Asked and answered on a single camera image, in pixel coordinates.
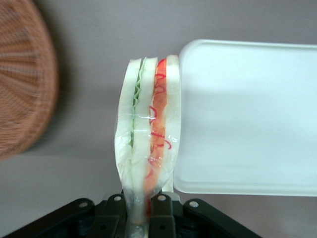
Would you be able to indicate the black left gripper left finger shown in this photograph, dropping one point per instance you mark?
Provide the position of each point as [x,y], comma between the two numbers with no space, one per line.
[115,218]

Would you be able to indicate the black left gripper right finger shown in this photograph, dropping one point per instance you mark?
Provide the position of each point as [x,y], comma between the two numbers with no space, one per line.
[162,218]

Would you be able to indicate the triangle sandwich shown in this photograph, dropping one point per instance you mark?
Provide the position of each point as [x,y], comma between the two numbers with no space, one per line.
[143,124]

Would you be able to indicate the beige plastic tray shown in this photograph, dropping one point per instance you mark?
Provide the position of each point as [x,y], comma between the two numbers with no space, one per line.
[247,119]

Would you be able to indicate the round brown wicker basket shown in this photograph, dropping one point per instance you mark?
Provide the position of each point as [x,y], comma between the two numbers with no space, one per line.
[22,81]

